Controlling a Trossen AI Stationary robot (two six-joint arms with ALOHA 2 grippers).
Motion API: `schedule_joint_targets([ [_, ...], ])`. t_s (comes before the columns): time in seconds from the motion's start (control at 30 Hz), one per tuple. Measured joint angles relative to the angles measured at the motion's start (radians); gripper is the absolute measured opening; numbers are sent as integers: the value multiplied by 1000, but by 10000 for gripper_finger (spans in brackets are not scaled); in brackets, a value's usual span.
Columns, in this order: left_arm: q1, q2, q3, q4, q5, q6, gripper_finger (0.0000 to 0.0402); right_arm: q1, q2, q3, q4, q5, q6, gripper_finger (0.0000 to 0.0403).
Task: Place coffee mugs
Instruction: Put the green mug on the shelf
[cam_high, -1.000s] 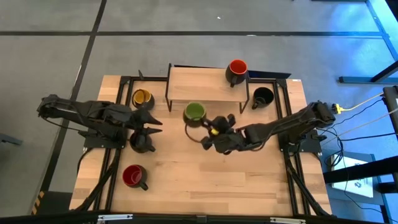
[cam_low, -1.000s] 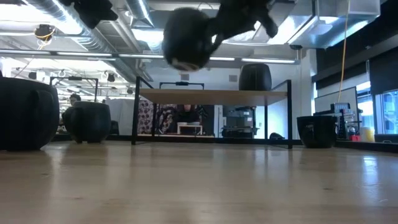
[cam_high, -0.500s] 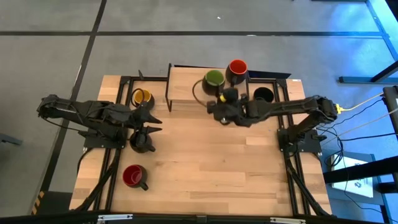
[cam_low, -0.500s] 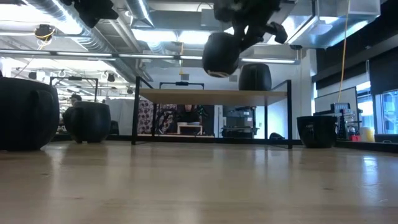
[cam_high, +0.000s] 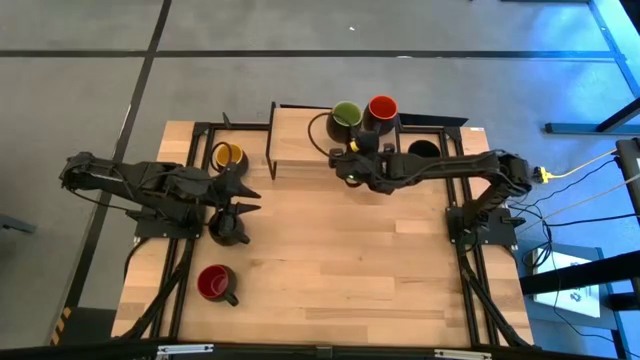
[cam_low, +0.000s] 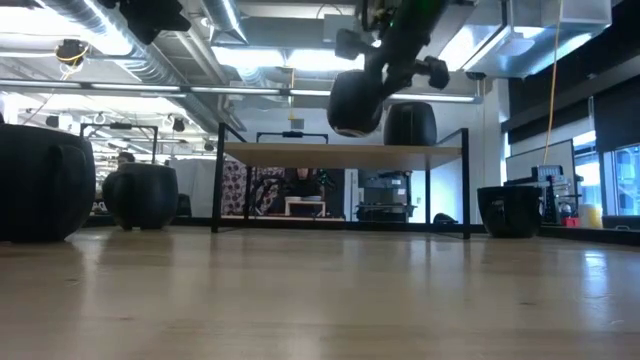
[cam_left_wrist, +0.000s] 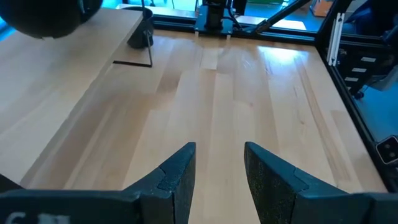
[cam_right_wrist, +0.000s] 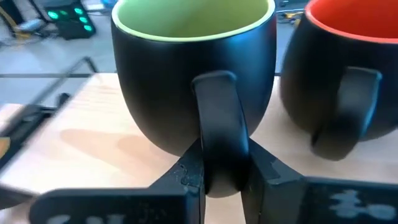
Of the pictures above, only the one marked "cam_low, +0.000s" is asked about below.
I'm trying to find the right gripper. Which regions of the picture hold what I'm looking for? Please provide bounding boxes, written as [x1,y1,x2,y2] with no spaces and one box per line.
[334,28,450,100]

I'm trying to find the dark pot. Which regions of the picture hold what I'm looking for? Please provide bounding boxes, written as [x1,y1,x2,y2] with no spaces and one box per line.
[326,69,387,139]
[383,101,439,147]

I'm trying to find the black pot mid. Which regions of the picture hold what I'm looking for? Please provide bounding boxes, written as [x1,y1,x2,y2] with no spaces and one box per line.
[102,162,180,232]

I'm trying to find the large black pot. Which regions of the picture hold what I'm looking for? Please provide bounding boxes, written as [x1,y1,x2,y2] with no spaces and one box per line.
[0,123,97,245]

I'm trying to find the long ceiling light bar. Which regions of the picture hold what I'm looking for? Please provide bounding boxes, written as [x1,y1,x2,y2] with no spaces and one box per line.
[0,77,484,105]

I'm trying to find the black equipment cabinet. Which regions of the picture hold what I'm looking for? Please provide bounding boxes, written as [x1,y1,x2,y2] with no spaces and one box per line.
[356,169,417,223]

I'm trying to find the small white table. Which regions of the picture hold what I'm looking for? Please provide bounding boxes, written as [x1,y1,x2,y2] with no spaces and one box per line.
[284,196,327,218]

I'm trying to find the white partition board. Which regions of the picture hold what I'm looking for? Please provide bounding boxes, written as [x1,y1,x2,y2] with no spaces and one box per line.
[505,139,577,187]

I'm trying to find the black tapered cup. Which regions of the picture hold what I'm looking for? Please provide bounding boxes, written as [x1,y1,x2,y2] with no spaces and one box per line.
[476,185,544,240]

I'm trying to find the patterned fabric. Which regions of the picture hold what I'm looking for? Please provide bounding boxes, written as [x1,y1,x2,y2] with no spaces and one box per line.
[221,159,279,216]

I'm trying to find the equipment rack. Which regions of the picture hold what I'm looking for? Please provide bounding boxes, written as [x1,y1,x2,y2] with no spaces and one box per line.
[519,164,585,226]

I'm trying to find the yellow container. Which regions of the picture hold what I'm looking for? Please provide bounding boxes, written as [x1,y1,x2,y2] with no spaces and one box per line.
[579,204,603,230]

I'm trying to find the silver spiral duct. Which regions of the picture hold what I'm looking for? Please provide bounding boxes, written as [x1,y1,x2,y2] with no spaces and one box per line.
[42,0,221,132]

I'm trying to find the round silver ceiling duct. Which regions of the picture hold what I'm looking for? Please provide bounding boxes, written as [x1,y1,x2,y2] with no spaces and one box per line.
[202,0,250,45]

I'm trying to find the yellow cable reel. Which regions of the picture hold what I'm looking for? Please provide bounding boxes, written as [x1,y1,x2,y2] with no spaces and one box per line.
[54,38,91,67]

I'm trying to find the wooden shelf black metal frame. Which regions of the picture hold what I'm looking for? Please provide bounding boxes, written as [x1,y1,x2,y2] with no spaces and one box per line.
[210,122,471,240]

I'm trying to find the black gantry frame with camera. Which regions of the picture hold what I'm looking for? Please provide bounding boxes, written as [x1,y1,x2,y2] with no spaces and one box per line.
[256,130,330,145]

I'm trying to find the white partition wall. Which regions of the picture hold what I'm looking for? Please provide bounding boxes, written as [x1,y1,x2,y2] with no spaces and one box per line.
[168,158,215,218]

